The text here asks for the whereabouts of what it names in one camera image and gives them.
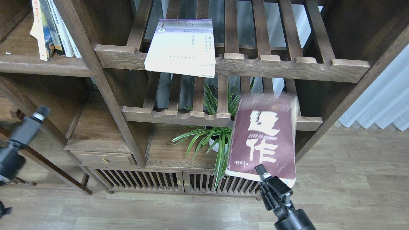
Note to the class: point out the dark wooden bookshelf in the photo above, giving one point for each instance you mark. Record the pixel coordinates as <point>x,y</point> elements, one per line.
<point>105,105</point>

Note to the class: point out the white plant pot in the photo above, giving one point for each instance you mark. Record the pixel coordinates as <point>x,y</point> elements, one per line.
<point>214,144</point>

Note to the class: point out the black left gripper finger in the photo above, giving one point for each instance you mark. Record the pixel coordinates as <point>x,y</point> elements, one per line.
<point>25,133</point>

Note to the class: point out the white purple paperback book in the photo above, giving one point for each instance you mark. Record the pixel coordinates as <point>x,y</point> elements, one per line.
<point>183,46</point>

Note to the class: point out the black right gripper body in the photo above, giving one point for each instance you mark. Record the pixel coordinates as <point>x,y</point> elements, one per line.
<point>291,219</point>

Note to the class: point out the green spider plant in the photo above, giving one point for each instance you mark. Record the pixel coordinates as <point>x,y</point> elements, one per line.
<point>203,134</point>

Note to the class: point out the thin white upright book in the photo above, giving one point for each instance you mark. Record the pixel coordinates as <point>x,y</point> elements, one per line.
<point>75,49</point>

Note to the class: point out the dark spine upright book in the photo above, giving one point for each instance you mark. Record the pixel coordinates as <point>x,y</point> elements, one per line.
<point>52,28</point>

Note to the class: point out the white curtain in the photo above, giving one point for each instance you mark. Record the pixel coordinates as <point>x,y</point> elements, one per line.
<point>386,100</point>

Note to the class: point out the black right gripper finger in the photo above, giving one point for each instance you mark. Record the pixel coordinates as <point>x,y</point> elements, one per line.
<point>268,199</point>
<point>281,191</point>

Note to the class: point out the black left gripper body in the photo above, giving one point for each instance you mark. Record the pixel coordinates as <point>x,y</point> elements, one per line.
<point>10,162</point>

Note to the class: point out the maroon thick book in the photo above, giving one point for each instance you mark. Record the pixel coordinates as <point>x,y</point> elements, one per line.
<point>264,133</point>

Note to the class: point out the green yellow paperback book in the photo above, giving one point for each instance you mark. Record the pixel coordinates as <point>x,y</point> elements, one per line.
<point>41,32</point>

